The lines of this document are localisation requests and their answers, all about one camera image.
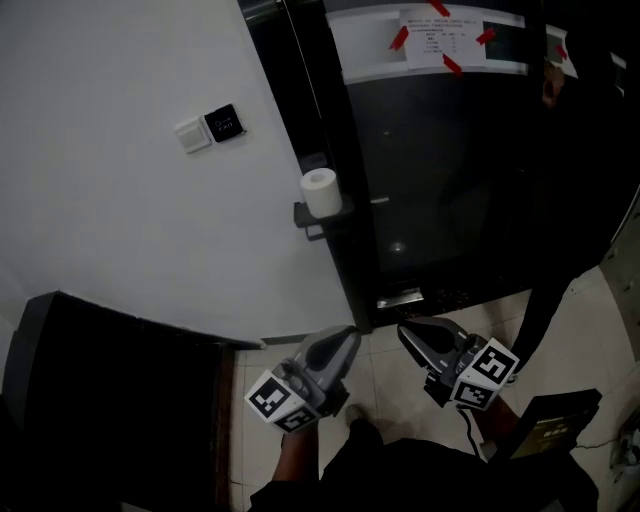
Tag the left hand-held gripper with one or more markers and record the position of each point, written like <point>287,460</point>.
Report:
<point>280,400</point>

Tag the black glass door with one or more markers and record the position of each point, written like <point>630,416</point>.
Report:
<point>430,170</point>

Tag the metal door floor hinge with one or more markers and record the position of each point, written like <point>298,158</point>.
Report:
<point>399,298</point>

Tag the person's black trousers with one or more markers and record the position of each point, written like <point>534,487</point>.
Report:
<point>440,477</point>

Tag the black toilet paper holder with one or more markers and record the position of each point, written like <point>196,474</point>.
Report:
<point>336,218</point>

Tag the white toilet paper roll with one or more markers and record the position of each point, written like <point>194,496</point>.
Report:
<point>322,197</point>

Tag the person's shoe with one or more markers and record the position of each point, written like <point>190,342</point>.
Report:
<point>356,414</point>

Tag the red tape strip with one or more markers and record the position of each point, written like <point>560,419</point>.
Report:
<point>399,38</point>
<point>439,6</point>
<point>561,51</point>
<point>485,36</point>
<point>453,65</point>

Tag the white paper notice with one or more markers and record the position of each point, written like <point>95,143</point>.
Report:
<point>440,37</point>

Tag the person's left forearm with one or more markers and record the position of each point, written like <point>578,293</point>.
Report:
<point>297,455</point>

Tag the black cabinet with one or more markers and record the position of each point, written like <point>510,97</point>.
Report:
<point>120,410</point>

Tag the person's right forearm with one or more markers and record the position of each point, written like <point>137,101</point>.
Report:
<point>495,425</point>

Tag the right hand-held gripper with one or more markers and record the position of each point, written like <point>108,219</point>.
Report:
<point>485,372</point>

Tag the black door release button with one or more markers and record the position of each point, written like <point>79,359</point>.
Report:
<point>224,123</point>

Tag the white wall switch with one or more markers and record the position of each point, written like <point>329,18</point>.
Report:
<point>193,135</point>

